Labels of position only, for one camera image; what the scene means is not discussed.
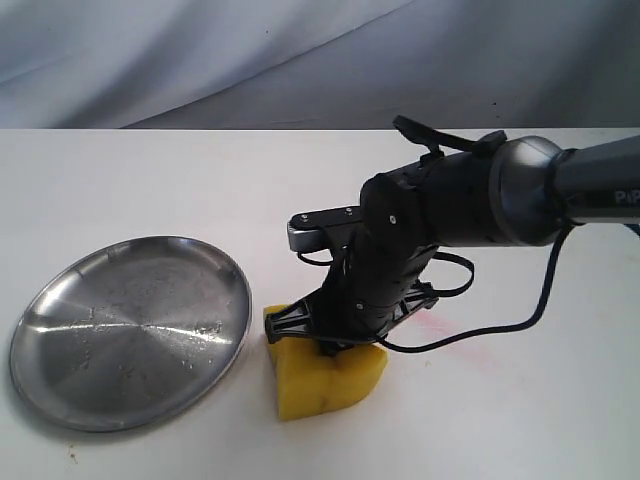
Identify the yellow sponge block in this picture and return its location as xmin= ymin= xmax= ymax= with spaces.
xmin=263 ymin=301 xmax=390 ymax=424

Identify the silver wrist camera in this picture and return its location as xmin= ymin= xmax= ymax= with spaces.
xmin=287 ymin=205 xmax=362 ymax=254

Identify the round stainless steel plate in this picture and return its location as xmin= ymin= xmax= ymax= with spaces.
xmin=8 ymin=236 xmax=252 ymax=433

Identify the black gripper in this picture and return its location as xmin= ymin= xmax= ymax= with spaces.
xmin=264 ymin=162 xmax=437 ymax=343

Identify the grey-blue fabric backdrop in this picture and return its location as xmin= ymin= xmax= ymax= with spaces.
xmin=1 ymin=1 xmax=639 ymax=129

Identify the black cable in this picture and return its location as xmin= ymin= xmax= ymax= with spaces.
xmin=294 ymin=115 xmax=576 ymax=354

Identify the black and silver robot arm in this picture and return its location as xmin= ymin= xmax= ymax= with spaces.
xmin=264 ymin=119 xmax=639 ymax=349

